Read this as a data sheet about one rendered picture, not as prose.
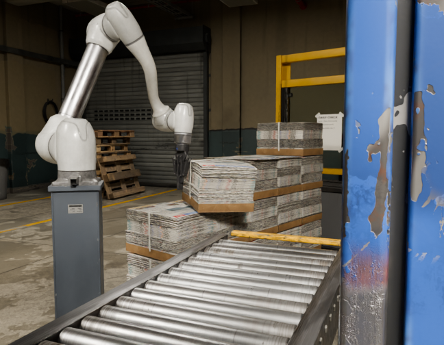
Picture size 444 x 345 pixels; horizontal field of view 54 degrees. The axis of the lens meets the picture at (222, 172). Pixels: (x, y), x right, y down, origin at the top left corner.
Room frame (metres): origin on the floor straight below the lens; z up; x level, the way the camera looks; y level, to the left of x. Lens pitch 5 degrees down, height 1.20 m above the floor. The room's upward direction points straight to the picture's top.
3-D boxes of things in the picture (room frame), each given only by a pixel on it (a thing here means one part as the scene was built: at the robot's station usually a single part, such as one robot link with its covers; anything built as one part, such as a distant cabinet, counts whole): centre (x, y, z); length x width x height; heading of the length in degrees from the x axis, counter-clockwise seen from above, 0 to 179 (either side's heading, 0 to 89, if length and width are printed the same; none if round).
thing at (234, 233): (1.65, -0.24, 0.81); 0.43 x 0.03 x 0.02; 68
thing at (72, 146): (1.85, 0.62, 1.17); 0.18 x 0.16 x 0.22; 43
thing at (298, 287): (1.22, -0.05, 0.77); 0.47 x 0.05 x 0.05; 68
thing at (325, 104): (3.45, -0.77, 1.27); 0.57 x 0.01 x 0.65; 50
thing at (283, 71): (3.64, -0.50, 0.97); 0.09 x 0.09 x 1.75; 50
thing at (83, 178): (1.82, 0.61, 1.03); 0.22 x 0.18 x 0.06; 12
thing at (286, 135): (3.10, -0.48, 0.65); 0.39 x 0.30 x 1.29; 50
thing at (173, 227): (2.54, -0.02, 0.42); 1.17 x 0.39 x 0.83; 140
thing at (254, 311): (1.04, 0.02, 0.77); 0.47 x 0.05 x 0.05; 68
